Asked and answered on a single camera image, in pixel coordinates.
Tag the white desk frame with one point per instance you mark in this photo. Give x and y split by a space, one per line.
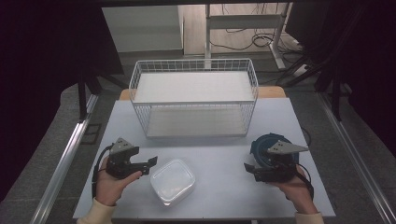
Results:
243 21

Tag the round container with blue lid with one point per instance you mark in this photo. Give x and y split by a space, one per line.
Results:
260 149

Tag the black metal stand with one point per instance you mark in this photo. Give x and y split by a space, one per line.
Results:
82 96
335 93

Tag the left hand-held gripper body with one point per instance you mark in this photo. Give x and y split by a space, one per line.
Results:
120 161

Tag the aluminium rail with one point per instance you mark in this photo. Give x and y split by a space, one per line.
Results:
358 161
62 168

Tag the person's left hand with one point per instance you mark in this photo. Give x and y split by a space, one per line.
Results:
110 186

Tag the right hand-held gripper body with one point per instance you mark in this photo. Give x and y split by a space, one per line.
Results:
278 169

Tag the clear rectangular plastic container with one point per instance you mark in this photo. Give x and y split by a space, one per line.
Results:
172 182

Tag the white power strip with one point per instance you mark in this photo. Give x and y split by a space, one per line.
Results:
301 70

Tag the person's right hand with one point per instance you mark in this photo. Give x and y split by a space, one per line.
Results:
295 191

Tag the black floor frame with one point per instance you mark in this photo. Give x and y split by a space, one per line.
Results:
91 133

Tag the white cabinet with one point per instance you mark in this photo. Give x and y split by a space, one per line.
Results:
141 28

